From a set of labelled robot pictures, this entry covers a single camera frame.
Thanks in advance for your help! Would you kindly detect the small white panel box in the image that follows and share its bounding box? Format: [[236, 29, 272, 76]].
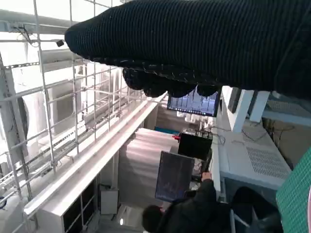
[[100, 189, 119, 216]]

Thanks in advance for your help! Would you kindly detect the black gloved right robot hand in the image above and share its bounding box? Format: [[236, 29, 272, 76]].
[[64, 0, 311, 99]]

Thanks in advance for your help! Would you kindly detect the person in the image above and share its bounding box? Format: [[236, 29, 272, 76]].
[[142, 171, 284, 233]]

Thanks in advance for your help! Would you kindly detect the teal board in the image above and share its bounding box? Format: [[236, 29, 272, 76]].
[[154, 125, 182, 136]]

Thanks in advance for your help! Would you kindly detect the white wire grid rack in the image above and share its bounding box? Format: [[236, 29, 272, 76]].
[[0, 0, 168, 219]]

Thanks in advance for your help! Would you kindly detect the white shelf cabinet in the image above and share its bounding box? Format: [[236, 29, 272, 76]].
[[40, 179, 100, 233]]

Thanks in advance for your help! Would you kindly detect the white desk frame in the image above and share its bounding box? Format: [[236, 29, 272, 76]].
[[232, 89, 271, 133]]

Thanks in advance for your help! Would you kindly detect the white perforated metal cabinet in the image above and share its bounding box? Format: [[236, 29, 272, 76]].
[[217, 121, 292, 197]]

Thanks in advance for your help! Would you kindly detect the grey ceiling duct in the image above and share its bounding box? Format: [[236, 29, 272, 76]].
[[0, 9, 73, 34]]

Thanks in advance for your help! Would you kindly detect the green cutting mat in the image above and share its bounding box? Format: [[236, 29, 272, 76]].
[[276, 145, 311, 233]]

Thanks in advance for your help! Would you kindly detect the long white beam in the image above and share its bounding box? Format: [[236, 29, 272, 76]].
[[23, 96, 171, 216]]

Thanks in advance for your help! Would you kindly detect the white perforated cabinet on castors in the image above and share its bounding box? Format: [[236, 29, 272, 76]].
[[261, 91, 311, 127]]

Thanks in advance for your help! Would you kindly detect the lit computer monitor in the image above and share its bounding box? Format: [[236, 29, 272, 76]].
[[167, 88, 221, 117]]

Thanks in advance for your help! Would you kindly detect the black equipment box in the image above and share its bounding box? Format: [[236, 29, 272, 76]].
[[177, 132, 214, 160]]

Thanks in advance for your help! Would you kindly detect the dark computer monitor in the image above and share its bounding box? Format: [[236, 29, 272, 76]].
[[155, 150, 196, 202]]

